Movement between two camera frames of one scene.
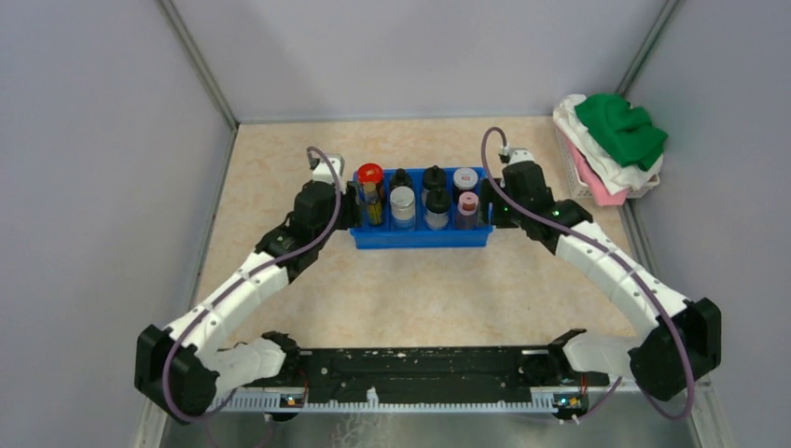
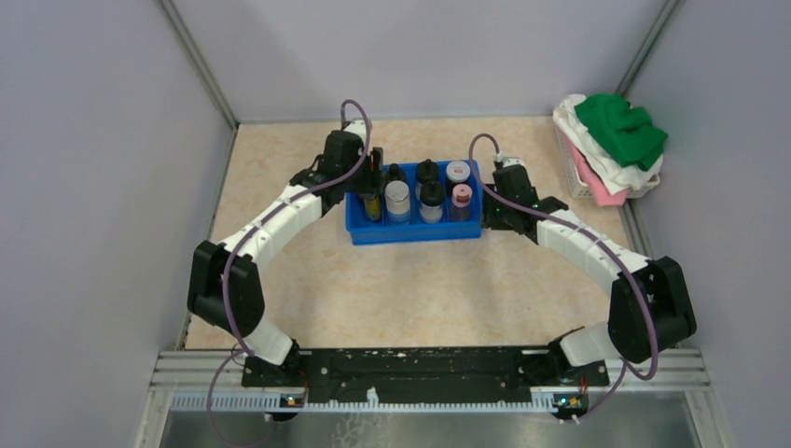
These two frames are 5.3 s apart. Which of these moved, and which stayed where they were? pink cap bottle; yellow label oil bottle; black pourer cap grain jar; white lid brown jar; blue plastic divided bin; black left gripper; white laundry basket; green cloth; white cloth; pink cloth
Moved: white lid brown jar; blue plastic divided bin; black pourer cap grain jar; pink cap bottle; black left gripper
Stayed: pink cloth; white laundry basket; green cloth; white cloth; yellow label oil bottle
